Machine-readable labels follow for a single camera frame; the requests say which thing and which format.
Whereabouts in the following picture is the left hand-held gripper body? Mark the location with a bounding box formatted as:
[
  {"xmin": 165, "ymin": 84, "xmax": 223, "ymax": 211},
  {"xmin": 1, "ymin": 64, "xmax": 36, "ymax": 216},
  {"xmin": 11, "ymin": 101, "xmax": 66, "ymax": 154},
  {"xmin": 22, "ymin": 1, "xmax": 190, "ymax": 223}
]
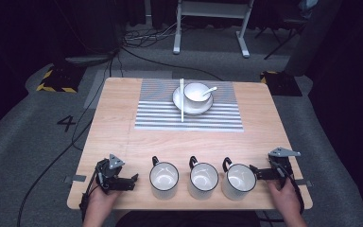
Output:
[{"xmin": 95, "ymin": 153, "xmax": 126, "ymax": 194}]

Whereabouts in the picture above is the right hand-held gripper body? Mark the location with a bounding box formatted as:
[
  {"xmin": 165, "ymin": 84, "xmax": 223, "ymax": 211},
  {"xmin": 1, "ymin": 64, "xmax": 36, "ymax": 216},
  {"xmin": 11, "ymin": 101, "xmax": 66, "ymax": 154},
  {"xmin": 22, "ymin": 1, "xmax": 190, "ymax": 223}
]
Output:
[{"xmin": 267, "ymin": 147, "xmax": 303, "ymax": 187}]

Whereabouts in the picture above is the white mug with black handle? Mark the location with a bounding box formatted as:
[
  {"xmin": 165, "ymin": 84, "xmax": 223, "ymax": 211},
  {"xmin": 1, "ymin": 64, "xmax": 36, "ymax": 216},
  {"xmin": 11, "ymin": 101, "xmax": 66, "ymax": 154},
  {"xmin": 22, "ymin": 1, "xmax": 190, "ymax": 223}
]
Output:
[
  {"xmin": 221, "ymin": 156, "xmax": 258, "ymax": 201},
  {"xmin": 148, "ymin": 155, "xmax": 181, "ymax": 201},
  {"xmin": 187, "ymin": 155, "xmax": 219, "ymax": 201}
]

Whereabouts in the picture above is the person's left hand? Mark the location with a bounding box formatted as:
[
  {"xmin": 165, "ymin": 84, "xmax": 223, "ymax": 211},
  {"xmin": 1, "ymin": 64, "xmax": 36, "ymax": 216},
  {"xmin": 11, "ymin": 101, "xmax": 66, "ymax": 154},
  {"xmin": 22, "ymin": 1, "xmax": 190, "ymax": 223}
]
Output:
[{"xmin": 84, "ymin": 183, "xmax": 123, "ymax": 219}]

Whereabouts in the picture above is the person's right hand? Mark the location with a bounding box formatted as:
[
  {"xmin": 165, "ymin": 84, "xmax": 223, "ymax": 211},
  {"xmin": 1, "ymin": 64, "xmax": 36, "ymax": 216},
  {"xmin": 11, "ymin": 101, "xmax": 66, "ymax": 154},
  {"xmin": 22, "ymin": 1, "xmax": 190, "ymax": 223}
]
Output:
[{"xmin": 267, "ymin": 178, "xmax": 303, "ymax": 219}]

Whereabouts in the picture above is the person's dark clothing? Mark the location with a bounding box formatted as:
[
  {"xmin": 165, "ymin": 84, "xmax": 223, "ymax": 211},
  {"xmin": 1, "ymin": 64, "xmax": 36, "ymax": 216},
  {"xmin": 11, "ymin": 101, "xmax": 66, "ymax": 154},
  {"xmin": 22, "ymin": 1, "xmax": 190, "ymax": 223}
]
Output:
[{"xmin": 114, "ymin": 210, "xmax": 262, "ymax": 227}]

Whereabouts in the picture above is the grey striped placemat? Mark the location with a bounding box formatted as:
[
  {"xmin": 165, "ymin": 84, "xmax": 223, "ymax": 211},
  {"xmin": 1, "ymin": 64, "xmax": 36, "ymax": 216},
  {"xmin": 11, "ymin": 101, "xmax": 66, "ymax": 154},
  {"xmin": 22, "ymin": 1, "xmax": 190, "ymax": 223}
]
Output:
[{"xmin": 134, "ymin": 78, "xmax": 245, "ymax": 132}]

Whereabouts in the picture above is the black and yellow striped base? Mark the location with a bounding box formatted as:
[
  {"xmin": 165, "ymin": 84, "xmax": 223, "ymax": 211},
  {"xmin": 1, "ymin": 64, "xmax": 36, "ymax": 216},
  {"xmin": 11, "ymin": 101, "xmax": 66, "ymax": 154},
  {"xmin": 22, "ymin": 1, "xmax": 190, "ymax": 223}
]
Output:
[
  {"xmin": 259, "ymin": 70, "xmax": 303, "ymax": 97},
  {"xmin": 36, "ymin": 64, "xmax": 88, "ymax": 94}
]

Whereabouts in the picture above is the white saucer plate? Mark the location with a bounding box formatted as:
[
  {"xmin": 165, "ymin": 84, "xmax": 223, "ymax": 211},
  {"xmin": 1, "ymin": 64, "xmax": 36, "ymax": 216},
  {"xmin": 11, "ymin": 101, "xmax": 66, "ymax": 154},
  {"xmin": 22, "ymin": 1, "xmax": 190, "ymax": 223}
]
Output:
[{"xmin": 172, "ymin": 85, "xmax": 215, "ymax": 116}]

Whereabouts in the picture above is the white chopstick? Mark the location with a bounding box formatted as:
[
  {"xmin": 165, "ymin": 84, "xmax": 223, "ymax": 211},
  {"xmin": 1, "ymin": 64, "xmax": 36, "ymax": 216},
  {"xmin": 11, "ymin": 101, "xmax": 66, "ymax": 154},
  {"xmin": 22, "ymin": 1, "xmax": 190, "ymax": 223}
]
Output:
[
  {"xmin": 179, "ymin": 78, "xmax": 183, "ymax": 123},
  {"xmin": 181, "ymin": 78, "xmax": 185, "ymax": 123}
]

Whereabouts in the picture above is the white spoon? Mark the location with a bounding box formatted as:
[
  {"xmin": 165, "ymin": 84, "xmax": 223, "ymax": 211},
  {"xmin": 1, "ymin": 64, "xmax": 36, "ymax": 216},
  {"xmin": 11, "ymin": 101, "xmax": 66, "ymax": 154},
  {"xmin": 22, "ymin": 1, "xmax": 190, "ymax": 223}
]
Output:
[{"xmin": 201, "ymin": 86, "xmax": 218, "ymax": 97}]

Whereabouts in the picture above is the white bowl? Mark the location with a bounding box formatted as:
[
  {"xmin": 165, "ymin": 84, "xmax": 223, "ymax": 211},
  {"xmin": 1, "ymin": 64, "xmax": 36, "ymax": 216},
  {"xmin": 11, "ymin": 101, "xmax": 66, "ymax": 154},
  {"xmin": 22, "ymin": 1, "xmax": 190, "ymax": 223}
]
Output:
[{"xmin": 182, "ymin": 82, "xmax": 213, "ymax": 109}]

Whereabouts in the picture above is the black chair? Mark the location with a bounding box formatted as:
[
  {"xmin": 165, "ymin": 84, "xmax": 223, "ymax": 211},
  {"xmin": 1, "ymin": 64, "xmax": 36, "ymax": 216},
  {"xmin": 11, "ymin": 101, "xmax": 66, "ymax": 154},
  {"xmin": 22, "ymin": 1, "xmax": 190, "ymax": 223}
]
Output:
[{"xmin": 254, "ymin": 0, "xmax": 320, "ymax": 61}]

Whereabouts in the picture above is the left hand-held gripper cable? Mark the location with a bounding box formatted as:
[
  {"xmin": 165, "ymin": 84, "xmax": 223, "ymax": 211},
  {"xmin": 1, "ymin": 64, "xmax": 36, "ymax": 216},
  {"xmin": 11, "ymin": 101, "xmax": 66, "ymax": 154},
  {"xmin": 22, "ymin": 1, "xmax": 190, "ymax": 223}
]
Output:
[{"xmin": 78, "ymin": 171, "xmax": 103, "ymax": 221}]

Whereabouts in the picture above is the long black floor cable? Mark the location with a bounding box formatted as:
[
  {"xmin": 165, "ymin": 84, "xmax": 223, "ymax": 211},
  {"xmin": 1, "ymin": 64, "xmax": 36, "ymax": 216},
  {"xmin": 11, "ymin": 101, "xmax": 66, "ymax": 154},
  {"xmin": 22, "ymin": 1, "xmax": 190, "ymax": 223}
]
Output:
[{"xmin": 16, "ymin": 46, "xmax": 122, "ymax": 227}]

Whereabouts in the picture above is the bundle of floor cables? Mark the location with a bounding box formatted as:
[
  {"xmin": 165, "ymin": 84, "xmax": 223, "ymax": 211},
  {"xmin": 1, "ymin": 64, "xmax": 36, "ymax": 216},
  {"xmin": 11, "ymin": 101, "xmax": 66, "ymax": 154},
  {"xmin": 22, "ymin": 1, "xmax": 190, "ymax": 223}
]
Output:
[{"xmin": 121, "ymin": 22, "xmax": 183, "ymax": 49}]

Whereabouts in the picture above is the white metal desk frame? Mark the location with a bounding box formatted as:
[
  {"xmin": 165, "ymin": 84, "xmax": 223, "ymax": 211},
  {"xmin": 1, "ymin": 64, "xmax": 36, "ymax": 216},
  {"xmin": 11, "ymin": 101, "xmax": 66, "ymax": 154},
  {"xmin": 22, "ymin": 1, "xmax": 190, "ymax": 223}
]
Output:
[{"xmin": 172, "ymin": 0, "xmax": 255, "ymax": 59}]

